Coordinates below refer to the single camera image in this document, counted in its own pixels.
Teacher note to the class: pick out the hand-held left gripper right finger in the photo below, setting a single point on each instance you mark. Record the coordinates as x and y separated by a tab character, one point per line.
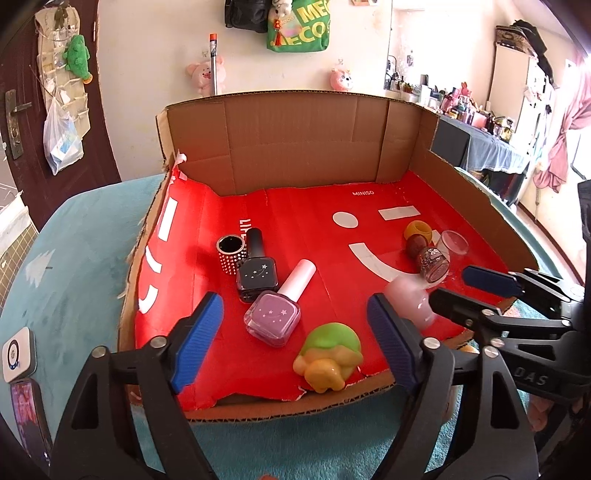
392	341

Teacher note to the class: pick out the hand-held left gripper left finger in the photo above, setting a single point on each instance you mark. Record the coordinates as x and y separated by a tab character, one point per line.
198	341

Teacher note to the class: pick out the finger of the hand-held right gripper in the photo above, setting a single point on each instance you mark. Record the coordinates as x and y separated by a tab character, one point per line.
487	279
457	309

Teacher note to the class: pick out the pink earbud case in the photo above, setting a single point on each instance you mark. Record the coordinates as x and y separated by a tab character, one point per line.
408	300

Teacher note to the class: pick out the clear plastic lid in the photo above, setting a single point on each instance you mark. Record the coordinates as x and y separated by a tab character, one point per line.
455	242

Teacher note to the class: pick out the small glitter jar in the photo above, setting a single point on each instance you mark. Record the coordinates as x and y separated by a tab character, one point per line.
434	265

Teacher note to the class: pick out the green and yellow toy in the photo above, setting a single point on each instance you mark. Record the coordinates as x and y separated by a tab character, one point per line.
330	355

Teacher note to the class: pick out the brown ball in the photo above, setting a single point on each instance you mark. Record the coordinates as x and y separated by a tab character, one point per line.
417	247

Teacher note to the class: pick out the purple nail polish bottle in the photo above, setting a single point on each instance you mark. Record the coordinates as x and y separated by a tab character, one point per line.
272	318

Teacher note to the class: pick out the black nail polish bottle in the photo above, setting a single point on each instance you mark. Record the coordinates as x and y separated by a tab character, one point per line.
256	277

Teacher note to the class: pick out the cardboard box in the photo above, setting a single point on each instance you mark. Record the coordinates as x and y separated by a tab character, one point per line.
300	138

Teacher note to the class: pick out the small orange cap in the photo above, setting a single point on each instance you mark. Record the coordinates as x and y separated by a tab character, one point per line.
418	228

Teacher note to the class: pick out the rhinestone studded cylinder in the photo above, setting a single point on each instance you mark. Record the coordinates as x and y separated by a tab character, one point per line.
228	261

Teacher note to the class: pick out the red printed box liner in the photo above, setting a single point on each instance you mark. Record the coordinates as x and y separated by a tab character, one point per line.
323	230

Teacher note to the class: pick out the table with blue cloth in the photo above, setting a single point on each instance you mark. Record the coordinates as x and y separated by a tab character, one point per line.
485	147

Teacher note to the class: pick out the pink hanging cloth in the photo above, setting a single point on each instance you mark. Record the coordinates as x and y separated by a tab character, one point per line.
561	157

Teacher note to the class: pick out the row of cosmetic bottles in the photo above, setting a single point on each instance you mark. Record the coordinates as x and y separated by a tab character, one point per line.
457	104

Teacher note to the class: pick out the white rounded device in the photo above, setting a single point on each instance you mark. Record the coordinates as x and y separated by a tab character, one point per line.
19	355

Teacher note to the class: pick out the black smartphone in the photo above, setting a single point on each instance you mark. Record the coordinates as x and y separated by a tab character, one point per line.
30	420

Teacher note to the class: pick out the white cabinet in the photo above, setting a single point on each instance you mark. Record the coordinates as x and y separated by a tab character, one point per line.
512	83

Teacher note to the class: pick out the dark brown door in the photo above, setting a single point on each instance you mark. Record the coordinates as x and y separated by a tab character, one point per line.
94	152

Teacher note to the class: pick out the hanging plastic bag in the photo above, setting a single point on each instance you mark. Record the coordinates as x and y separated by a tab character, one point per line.
62	143

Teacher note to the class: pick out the small pink plush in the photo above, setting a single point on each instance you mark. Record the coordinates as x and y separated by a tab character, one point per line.
341	80

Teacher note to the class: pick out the dark bag on cabinet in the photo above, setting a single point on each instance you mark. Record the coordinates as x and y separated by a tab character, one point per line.
521	34

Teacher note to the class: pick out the pink pig plush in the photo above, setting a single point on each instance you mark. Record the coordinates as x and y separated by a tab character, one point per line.
201	74

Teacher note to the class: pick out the orange capped stick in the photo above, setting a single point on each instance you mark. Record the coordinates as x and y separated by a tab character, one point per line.
213	50

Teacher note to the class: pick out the green tote bag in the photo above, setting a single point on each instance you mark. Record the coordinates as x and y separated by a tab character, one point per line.
309	32

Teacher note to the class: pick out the green plush toy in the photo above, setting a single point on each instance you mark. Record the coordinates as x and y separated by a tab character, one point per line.
77	57

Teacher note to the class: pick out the red tassel charm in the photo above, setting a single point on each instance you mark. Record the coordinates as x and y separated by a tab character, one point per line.
279	34

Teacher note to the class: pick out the beige hanging organizer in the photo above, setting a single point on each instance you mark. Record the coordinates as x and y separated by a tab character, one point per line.
51	60

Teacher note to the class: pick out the black hanging bag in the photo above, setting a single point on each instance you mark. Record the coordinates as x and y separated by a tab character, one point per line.
244	14

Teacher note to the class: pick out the white plush charm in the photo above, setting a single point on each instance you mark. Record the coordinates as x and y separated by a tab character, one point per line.
281	9

